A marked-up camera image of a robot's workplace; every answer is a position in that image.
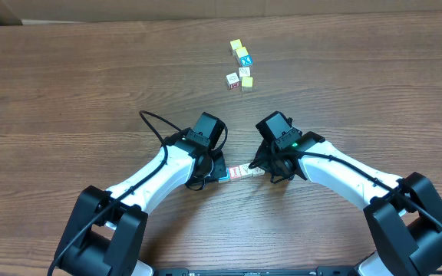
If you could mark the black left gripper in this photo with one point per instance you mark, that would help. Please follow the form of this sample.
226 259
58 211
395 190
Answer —
219 169

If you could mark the wooden block blue X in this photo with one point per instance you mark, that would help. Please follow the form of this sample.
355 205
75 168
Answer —
243 57

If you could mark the wooden block green side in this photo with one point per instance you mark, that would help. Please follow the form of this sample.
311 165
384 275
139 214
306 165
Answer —
258 172

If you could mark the plain wooden picture block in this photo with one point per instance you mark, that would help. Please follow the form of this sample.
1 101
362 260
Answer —
244 72

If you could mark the wooden block red letter Y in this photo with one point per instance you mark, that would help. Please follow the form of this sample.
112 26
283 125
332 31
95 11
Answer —
225 178

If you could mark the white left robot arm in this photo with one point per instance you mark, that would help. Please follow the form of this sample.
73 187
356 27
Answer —
105 230

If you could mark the far yellow wooden block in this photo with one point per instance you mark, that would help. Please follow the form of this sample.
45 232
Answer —
234 45

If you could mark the wooden block yellow top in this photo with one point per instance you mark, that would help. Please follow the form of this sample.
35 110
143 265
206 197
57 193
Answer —
247 84

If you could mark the wooden block red apple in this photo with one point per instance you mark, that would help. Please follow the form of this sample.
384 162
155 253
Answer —
245 171

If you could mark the wooden block red letter M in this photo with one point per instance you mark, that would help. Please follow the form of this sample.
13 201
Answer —
232 80

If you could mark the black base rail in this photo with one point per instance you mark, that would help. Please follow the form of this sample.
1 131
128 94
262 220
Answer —
319 271

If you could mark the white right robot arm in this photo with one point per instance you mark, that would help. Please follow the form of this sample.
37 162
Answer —
404 214

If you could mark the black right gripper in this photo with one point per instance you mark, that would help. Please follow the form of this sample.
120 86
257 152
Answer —
261 159

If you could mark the wooden block red letter I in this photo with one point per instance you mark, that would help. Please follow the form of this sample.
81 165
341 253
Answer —
234 173

